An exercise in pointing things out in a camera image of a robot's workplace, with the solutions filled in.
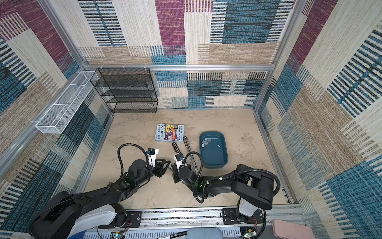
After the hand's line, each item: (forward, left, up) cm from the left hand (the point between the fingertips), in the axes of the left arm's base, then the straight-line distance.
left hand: (168, 159), depth 82 cm
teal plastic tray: (+12, -27, -10) cm, 31 cm away
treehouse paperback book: (+24, +1, -9) cm, 26 cm away
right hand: (-2, -3, -4) cm, 5 cm away
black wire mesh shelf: (+52, +34, +7) cm, 63 cm away
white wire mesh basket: (+11, +51, +23) cm, 57 cm away
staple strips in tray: (+17, -23, -10) cm, 30 cm away
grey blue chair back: (-32, -18, -7) cm, 38 cm away
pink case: (-31, -54, -9) cm, 64 cm away
